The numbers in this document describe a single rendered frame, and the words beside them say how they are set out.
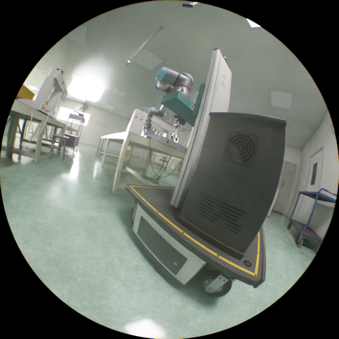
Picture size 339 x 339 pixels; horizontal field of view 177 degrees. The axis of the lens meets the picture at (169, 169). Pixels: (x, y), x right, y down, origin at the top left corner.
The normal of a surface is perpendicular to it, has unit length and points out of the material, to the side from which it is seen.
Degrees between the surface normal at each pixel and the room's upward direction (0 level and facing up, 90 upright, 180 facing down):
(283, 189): 90
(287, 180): 90
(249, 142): 90
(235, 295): 0
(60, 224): 0
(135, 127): 90
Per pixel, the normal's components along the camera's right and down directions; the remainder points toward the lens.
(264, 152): -0.69, -0.15
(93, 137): 0.63, 0.26
